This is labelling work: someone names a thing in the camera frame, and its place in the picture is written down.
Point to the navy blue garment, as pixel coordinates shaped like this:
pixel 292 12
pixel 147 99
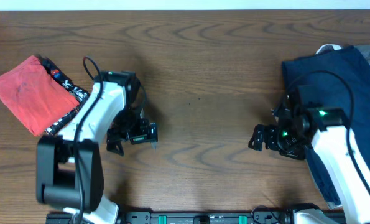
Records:
pixel 341 79

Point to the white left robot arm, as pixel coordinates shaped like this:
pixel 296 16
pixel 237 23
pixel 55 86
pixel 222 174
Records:
pixel 69 168

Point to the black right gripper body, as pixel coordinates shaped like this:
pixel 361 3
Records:
pixel 286 140

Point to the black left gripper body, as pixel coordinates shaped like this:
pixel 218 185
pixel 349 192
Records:
pixel 136 131

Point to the black printed folded shirt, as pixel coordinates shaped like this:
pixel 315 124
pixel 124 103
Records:
pixel 70 97

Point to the grey aluminium base rail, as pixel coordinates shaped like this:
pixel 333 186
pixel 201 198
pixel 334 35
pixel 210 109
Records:
pixel 258 216

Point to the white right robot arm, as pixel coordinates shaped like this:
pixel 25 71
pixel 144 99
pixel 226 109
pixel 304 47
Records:
pixel 305 125

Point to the red orange t-shirt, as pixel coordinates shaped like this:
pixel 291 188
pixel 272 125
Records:
pixel 27 91

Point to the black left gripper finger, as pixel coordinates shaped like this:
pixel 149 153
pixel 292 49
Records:
pixel 154 145
pixel 115 147

